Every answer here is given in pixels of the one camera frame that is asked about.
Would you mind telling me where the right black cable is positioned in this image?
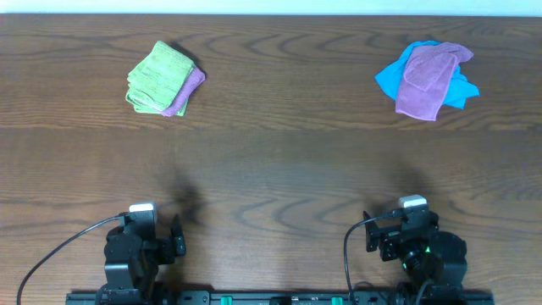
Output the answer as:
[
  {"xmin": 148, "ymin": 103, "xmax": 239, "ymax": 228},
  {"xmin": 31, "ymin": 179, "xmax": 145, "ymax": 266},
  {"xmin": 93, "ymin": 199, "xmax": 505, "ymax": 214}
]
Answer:
[{"xmin": 343, "ymin": 211, "xmax": 406, "ymax": 305}]

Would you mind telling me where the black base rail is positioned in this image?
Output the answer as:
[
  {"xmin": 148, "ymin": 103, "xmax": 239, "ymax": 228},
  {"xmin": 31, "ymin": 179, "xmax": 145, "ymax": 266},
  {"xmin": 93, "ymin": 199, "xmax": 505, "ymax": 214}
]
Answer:
[{"xmin": 65, "ymin": 290, "xmax": 495, "ymax": 305}]

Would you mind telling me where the black cable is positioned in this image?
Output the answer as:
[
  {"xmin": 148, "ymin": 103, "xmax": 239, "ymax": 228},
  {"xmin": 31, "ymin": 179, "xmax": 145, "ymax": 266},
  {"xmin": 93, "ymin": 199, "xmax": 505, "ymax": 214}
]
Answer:
[
  {"xmin": 343, "ymin": 211, "xmax": 406, "ymax": 305},
  {"xmin": 15, "ymin": 214, "xmax": 126, "ymax": 305}
]

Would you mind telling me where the folded green cloth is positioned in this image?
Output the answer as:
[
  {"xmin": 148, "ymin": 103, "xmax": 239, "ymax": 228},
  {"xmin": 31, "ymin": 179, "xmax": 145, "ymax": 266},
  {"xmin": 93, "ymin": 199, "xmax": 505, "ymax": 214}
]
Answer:
[{"xmin": 125, "ymin": 41, "xmax": 196, "ymax": 115}]

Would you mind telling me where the purple microfiber cloth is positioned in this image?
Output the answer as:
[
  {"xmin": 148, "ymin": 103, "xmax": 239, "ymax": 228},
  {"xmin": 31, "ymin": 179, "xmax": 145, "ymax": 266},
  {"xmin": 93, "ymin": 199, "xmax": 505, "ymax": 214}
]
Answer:
[{"xmin": 395, "ymin": 42, "xmax": 479, "ymax": 121}]

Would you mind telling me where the left black cable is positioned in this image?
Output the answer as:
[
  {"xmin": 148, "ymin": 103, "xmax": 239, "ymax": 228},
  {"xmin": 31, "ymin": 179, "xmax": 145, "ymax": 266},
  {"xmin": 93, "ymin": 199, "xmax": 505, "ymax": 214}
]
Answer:
[{"xmin": 15, "ymin": 214, "xmax": 126, "ymax": 305}]

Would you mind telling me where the blue crumpled cloth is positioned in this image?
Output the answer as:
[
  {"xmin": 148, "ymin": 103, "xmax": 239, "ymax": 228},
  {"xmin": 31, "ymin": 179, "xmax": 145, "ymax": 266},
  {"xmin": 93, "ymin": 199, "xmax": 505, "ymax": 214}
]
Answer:
[{"xmin": 374, "ymin": 41, "xmax": 479, "ymax": 109}]

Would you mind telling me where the folded purple cloth in stack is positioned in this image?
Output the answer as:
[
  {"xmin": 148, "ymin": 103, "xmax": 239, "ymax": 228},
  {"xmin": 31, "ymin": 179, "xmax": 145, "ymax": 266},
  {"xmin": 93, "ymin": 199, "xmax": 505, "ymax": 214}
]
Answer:
[{"xmin": 161, "ymin": 67, "xmax": 206, "ymax": 117}]

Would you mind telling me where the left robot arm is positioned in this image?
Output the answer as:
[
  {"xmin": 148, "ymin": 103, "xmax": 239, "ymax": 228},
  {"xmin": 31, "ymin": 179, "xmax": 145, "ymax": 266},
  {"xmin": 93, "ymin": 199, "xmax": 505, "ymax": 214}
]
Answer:
[{"xmin": 94, "ymin": 211, "xmax": 186, "ymax": 305}]

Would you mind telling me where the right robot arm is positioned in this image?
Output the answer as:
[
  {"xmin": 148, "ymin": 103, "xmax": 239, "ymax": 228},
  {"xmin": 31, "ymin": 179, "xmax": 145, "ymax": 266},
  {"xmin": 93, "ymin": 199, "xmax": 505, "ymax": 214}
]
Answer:
[{"xmin": 363, "ymin": 208, "xmax": 467, "ymax": 304}]

